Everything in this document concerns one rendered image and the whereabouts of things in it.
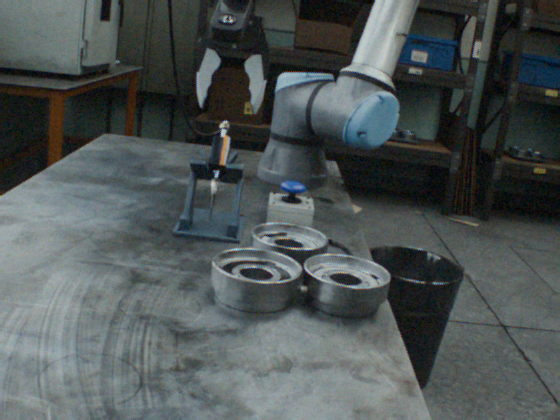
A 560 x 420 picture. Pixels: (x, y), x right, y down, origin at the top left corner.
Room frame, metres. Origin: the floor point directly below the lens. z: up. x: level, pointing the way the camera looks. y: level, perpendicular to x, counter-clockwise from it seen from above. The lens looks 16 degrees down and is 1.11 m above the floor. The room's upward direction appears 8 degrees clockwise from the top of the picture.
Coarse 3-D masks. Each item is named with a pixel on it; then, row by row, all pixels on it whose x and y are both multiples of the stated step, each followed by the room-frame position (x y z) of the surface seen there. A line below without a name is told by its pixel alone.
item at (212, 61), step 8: (208, 48) 0.93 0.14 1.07; (208, 56) 0.93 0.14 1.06; (216, 56) 0.93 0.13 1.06; (208, 64) 0.93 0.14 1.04; (216, 64) 0.93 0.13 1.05; (200, 72) 0.93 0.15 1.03; (208, 72) 0.93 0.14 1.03; (200, 80) 0.93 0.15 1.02; (208, 80) 0.93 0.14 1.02; (200, 88) 0.93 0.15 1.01; (208, 88) 0.94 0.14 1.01; (200, 96) 0.94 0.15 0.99; (200, 104) 0.94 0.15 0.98
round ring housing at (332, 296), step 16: (320, 256) 0.73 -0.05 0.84; (336, 256) 0.74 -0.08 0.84; (352, 256) 0.74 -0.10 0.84; (304, 272) 0.68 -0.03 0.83; (336, 272) 0.71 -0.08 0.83; (352, 272) 0.72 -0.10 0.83; (368, 272) 0.72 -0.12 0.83; (384, 272) 0.71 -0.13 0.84; (320, 288) 0.65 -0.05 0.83; (336, 288) 0.64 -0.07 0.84; (352, 288) 0.64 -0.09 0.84; (368, 288) 0.65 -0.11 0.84; (384, 288) 0.66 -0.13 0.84; (320, 304) 0.66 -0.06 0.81; (336, 304) 0.64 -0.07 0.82; (352, 304) 0.64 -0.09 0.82; (368, 304) 0.65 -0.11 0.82
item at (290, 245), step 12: (252, 228) 0.80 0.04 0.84; (264, 228) 0.83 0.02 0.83; (276, 228) 0.84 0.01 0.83; (288, 228) 0.84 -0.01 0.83; (300, 228) 0.84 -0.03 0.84; (312, 228) 0.84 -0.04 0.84; (252, 240) 0.77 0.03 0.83; (276, 240) 0.80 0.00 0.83; (288, 240) 0.81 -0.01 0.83; (300, 240) 0.81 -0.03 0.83; (312, 240) 0.82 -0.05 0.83; (324, 240) 0.80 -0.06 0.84; (276, 252) 0.74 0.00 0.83; (288, 252) 0.74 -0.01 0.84; (300, 252) 0.74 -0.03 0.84; (312, 252) 0.75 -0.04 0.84; (324, 252) 0.77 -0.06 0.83; (300, 264) 0.75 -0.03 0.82
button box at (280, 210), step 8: (272, 200) 0.94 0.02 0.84; (280, 200) 0.95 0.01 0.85; (288, 200) 0.94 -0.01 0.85; (296, 200) 0.95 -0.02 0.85; (304, 200) 0.97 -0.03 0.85; (312, 200) 0.97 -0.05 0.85; (272, 208) 0.92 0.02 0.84; (280, 208) 0.92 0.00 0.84; (288, 208) 0.92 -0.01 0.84; (296, 208) 0.92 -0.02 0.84; (304, 208) 0.92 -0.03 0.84; (312, 208) 0.93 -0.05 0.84; (272, 216) 0.92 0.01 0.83; (280, 216) 0.92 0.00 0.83; (288, 216) 0.92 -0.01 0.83; (296, 216) 0.92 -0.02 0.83; (304, 216) 0.92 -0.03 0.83; (312, 216) 0.92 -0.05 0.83; (304, 224) 0.92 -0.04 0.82
